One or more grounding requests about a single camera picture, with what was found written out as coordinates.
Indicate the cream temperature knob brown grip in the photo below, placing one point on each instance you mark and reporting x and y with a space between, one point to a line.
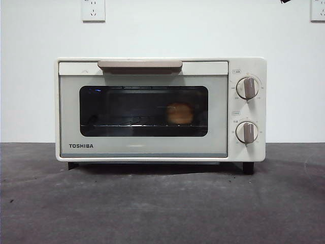
248 88

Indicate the cream Toshiba toaster oven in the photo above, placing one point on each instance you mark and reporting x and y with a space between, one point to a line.
254 111

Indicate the cream timer knob brown grip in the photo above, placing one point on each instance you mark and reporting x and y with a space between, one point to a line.
246 132

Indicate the golden bread loaf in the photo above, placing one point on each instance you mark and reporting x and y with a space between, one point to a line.
179 114

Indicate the white wall socket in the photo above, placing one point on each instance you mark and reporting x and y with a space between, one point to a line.
318 11
93 11

